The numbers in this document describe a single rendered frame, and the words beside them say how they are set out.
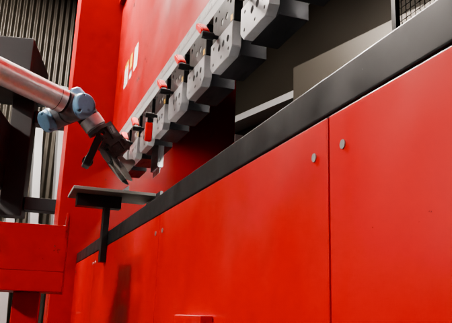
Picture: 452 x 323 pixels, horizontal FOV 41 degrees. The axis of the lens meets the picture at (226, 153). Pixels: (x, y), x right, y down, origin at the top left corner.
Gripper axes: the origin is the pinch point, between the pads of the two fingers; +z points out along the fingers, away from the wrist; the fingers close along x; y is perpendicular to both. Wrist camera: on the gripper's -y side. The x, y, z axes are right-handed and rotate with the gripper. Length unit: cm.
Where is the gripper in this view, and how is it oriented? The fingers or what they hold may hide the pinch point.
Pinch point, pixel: (126, 180)
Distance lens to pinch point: 204.5
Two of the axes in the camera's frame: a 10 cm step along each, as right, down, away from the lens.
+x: -3.4, 2.4, 9.1
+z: 5.8, 8.2, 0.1
